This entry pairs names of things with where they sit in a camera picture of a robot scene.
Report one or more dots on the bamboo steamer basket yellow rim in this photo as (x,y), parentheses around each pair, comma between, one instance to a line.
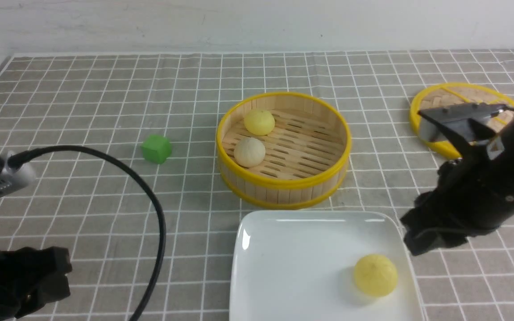
(306,154)

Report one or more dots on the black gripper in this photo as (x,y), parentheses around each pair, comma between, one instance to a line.
(467,202)
(34,278)

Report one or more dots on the white steamed bun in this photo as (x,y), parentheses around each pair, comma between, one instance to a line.
(249,152)

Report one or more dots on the yellow steamed bun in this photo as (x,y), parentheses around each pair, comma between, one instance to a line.
(375,275)
(259,122)

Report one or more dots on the green cube block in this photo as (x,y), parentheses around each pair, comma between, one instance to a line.
(156,149)

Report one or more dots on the white square plate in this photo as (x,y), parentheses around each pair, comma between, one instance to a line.
(298,266)

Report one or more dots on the woven steamer lid yellow rim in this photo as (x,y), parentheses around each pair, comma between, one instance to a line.
(446,95)

